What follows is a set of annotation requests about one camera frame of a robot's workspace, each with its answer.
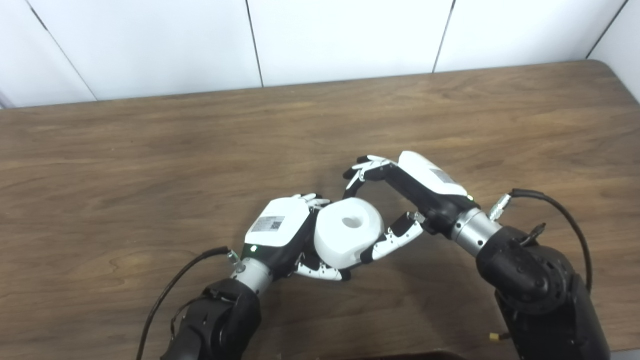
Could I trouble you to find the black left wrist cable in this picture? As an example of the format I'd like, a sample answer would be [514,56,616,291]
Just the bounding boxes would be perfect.
[136,246,237,360]

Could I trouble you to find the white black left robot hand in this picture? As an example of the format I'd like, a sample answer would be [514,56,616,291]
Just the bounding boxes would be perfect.
[242,194,351,282]

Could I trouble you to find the white block with holes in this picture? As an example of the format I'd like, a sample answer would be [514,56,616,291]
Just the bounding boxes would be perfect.
[314,197,386,271]

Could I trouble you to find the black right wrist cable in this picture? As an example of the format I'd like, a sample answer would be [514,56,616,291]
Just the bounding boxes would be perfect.
[490,188,593,293]

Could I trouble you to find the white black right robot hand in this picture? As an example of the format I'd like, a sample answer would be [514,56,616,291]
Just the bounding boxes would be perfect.
[343,151,481,265]

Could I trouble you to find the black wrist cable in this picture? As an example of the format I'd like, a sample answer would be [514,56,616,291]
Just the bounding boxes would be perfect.
[136,246,237,360]
[490,188,593,293]

